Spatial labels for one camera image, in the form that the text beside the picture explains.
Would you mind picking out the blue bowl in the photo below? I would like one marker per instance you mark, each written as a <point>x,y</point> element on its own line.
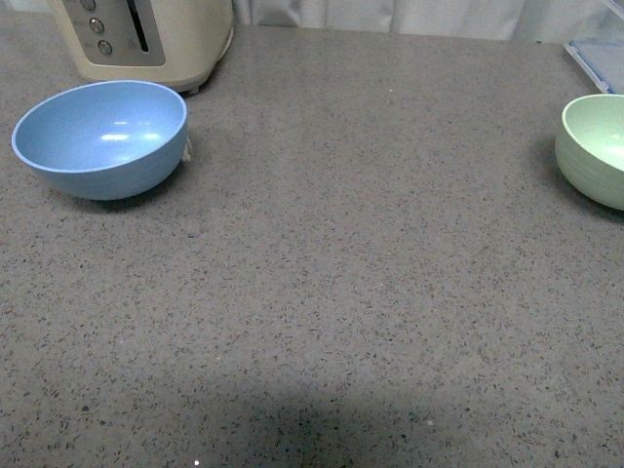
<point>104,141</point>

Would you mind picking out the green bowl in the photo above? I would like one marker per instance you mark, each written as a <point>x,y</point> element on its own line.
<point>589,147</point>

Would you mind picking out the cream two-slot toaster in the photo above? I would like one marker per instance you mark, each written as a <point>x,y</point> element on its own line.
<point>174,43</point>

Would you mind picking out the white curtain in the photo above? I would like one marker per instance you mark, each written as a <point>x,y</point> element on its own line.
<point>545,21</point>

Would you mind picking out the clear plastic container blue rim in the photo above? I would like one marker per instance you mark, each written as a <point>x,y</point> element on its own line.
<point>597,46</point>

